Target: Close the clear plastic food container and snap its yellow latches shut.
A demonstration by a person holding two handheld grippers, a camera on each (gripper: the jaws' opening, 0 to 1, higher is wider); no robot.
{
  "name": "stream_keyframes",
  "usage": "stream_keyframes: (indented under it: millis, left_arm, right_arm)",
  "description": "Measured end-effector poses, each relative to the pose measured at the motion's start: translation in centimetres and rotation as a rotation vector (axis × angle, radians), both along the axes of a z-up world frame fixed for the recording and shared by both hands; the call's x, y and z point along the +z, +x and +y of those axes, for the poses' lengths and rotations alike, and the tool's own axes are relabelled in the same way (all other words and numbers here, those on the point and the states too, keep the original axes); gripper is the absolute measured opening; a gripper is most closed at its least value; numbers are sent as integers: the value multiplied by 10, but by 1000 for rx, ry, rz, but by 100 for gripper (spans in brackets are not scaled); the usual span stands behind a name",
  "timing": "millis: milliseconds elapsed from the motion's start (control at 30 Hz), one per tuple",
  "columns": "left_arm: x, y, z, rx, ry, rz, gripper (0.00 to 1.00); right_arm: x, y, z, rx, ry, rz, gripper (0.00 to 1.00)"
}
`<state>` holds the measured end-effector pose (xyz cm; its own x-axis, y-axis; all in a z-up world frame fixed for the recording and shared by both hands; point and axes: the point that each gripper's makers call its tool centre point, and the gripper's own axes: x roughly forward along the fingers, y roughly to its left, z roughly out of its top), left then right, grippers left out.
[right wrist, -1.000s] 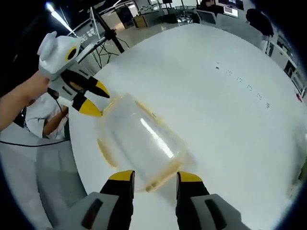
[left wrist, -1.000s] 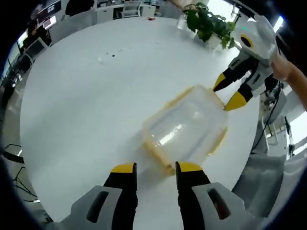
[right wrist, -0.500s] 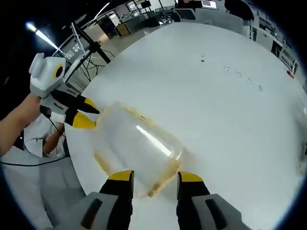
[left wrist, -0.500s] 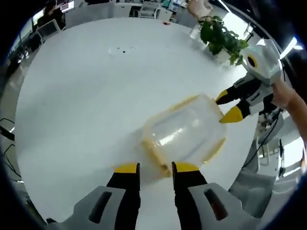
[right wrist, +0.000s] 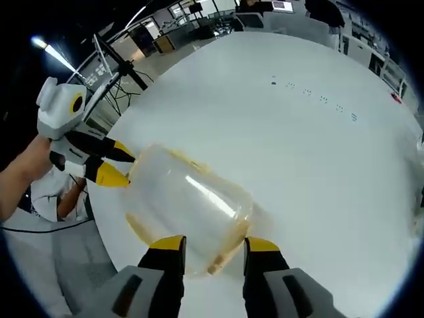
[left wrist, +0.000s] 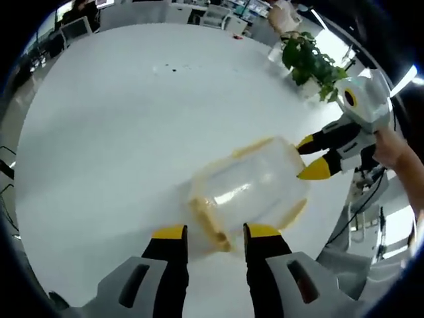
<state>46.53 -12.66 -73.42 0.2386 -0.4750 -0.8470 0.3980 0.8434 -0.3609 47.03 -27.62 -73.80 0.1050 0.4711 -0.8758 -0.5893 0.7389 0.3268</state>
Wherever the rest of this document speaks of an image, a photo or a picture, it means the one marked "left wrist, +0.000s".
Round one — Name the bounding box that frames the white plant pot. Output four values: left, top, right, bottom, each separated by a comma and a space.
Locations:
301, 78, 321, 99

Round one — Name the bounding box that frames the plastic lid with yellow buckles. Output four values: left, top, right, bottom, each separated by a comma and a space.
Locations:
180, 136, 311, 256

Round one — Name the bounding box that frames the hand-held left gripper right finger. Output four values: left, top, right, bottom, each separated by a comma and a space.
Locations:
243, 223, 342, 318

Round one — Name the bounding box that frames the black floor cable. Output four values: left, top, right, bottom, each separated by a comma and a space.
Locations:
0, 145, 21, 233

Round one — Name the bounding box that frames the white office chair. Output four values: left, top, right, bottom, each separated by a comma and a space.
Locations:
60, 16, 93, 48
201, 3, 233, 30

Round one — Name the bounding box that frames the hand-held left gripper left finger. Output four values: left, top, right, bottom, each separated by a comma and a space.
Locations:
95, 225, 189, 318

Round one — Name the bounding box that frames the clear plastic container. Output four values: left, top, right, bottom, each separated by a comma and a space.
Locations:
197, 138, 311, 233

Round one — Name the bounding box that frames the green potted plant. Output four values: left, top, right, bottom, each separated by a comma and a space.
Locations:
280, 31, 348, 102

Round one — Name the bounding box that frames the person's right hand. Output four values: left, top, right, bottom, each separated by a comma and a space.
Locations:
372, 127, 412, 170

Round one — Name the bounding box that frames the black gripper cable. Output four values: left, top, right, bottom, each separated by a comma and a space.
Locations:
326, 170, 389, 246

